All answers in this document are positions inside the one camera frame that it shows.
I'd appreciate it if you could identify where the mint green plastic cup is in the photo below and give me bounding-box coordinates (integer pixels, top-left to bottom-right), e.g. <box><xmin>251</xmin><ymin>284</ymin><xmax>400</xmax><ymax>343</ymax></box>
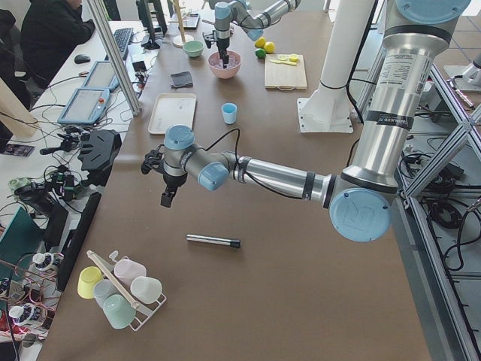
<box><xmin>102</xmin><ymin>294</ymin><xmax>136</xmax><ymax>329</ymax></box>

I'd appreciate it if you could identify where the white plastic cup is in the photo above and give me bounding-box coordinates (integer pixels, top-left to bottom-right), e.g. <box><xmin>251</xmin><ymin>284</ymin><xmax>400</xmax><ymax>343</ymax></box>
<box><xmin>130</xmin><ymin>276</ymin><xmax>162</xmax><ymax>304</ymax></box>

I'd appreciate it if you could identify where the white wire cup rack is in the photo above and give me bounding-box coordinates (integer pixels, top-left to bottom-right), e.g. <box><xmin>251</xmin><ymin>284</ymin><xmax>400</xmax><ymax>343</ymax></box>
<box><xmin>86</xmin><ymin>250</ymin><xmax>168</xmax><ymax>332</ymax></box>

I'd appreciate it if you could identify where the green lime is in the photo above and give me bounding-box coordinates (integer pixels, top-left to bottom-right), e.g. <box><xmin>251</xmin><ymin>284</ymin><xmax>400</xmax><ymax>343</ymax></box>
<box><xmin>255</xmin><ymin>48</ymin><xmax>266</xmax><ymax>59</ymax></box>

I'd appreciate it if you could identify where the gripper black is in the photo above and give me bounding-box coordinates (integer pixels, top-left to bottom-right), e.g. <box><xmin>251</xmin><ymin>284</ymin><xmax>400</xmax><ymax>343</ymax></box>
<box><xmin>214</xmin><ymin>31</ymin><xmax>231</xmax><ymax>68</ymax></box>
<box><xmin>160</xmin><ymin>169</ymin><xmax>187</xmax><ymax>207</ymax></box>

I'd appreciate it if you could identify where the grey folded cloth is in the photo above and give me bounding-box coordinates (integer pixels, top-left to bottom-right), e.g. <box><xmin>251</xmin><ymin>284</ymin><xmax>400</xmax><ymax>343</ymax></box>
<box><xmin>170</xmin><ymin>71</ymin><xmax>193</xmax><ymax>89</ymax></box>

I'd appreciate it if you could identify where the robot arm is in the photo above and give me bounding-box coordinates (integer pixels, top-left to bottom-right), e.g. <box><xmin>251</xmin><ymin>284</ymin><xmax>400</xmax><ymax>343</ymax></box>
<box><xmin>204</xmin><ymin>0</ymin><xmax>301</xmax><ymax>68</ymax></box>
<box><xmin>159</xmin><ymin>1</ymin><xmax>468</xmax><ymax>242</ymax></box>

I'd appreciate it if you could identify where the yellow lemon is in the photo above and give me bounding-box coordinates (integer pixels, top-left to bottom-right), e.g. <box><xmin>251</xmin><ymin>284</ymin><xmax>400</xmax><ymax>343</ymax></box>
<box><xmin>263</xmin><ymin>41</ymin><xmax>276</xmax><ymax>54</ymax></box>
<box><xmin>254</xmin><ymin>37</ymin><xmax>266</xmax><ymax>48</ymax></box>

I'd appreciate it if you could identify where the mint green bowl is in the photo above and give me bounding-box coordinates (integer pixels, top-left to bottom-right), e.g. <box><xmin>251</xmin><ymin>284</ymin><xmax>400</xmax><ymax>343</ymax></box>
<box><xmin>183</xmin><ymin>40</ymin><xmax>204</xmax><ymax>59</ymax></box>

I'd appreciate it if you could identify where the seated person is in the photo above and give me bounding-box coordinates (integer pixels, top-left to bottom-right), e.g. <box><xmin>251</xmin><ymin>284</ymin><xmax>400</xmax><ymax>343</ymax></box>
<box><xmin>20</xmin><ymin>0</ymin><xmax>95</xmax><ymax>89</ymax></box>

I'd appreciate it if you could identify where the wooden cutting board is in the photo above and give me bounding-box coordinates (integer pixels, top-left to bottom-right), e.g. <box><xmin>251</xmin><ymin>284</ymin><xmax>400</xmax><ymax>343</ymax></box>
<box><xmin>265</xmin><ymin>53</ymin><xmax>307</xmax><ymax>90</ymax></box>

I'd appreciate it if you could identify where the light blue plastic cup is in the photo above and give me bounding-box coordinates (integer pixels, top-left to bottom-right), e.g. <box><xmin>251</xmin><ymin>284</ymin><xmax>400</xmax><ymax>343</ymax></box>
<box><xmin>221</xmin><ymin>102</ymin><xmax>237</xmax><ymax>125</ymax></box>

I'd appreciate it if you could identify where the pink bowl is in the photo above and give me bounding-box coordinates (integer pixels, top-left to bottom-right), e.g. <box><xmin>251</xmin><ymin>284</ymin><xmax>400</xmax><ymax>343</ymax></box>
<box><xmin>207</xmin><ymin>50</ymin><xmax>241</xmax><ymax>79</ymax></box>

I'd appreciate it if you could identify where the yellow plastic cup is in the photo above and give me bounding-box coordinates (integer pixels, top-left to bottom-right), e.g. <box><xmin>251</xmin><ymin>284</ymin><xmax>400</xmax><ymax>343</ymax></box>
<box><xmin>77</xmin><ymin>266</ymin><xmax>103</xmax><ymax>299</ymax></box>

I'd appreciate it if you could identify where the yellow plastic knife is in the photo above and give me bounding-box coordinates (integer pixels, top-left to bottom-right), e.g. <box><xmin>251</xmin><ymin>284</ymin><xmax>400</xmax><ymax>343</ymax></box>
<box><xmin>269</xmin><ymin>59</ymin><xmax>297</xmax><ymax>66</ymax></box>

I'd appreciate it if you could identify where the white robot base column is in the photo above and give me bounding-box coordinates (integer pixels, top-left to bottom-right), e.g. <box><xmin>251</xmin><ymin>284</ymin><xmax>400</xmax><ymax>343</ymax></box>
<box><xmin>298</xmin><ymin>0</ymin><xmax>377</xmax><ymax>133</ymax></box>

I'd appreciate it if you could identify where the grey plastic cup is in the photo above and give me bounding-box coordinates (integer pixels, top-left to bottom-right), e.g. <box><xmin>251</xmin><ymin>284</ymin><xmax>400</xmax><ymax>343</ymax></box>
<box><xmin>93</xmin><ymin>278</ymin><xmax>116</xmax><ymax>308</ymax></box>

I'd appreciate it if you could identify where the cream tray with bear drawing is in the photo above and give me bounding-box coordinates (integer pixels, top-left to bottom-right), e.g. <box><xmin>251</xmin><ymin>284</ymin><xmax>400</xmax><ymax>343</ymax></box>
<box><xmin>147</xmin><ymin>93</ymin><xmax>197</xmax><ymax>135</ymax></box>

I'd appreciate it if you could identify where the blue teach pendant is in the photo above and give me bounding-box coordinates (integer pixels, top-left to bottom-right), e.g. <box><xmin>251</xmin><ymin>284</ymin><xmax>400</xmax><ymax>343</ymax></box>
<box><xmin>83</xmin><ymin>61</ymin><xmax>119</xmax><ymax>91</ymax></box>
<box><xmin>57</xmin><ymin>87</ymin><xmax>110</xmax><ymax>125</ymax></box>

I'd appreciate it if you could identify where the pink plastic cup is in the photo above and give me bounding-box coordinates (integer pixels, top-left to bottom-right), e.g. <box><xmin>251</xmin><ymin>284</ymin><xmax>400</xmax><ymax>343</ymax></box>
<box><xmin>113</xmin><ymin>258</ymin><xmax>147</xmax><ymax>287</ymax></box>

